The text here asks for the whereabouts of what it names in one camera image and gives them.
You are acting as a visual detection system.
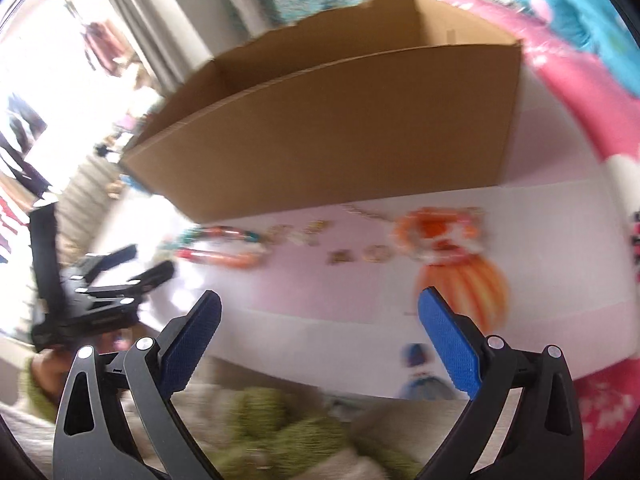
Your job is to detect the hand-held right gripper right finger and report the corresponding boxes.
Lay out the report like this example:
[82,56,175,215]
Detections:
[417,287,586,480]

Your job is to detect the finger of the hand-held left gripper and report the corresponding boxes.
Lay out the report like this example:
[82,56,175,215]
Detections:
[75,260,176,311]
[62,244,138,286]

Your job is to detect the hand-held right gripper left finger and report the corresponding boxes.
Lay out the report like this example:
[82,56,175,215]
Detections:
[52,290,223,480]

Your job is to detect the multicolour bead bracelet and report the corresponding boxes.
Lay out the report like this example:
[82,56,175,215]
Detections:
[172,225,271,271]

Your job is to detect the orange and white bead bracelet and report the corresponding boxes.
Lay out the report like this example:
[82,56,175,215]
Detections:
[394,206,487,264]

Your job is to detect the gold butterfly charm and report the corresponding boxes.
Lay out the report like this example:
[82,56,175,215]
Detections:
[267,224,301,247]

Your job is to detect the gold chain pin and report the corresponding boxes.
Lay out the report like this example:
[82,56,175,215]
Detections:
[342,205,396,222]

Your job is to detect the brown cardboard box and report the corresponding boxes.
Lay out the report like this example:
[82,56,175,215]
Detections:
[120,0,523,223]

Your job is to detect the person's left forearm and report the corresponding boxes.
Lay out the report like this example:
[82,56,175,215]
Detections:
[20,347,68,423]

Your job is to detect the green plush cloth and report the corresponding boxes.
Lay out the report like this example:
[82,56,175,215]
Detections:
[200,387,426,480]

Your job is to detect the hanging clothes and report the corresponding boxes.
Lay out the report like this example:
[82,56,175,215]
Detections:
[82,20,126,76]

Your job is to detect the grey curtain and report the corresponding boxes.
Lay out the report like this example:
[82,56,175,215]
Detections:
[90,0,216,96]

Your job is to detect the pink printed quilt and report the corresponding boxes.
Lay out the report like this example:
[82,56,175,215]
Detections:
[435,0,640,480]

